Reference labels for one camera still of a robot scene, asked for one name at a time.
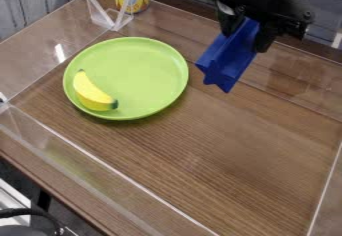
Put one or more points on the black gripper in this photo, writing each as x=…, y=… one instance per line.
x=281, y=17

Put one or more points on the blue cross-shaped block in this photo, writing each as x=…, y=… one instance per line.
x=228, y=57

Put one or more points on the green plastic plate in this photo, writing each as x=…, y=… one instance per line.
x=139, y=71

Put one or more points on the yellow toy banana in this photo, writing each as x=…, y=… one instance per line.
x=91, y=96

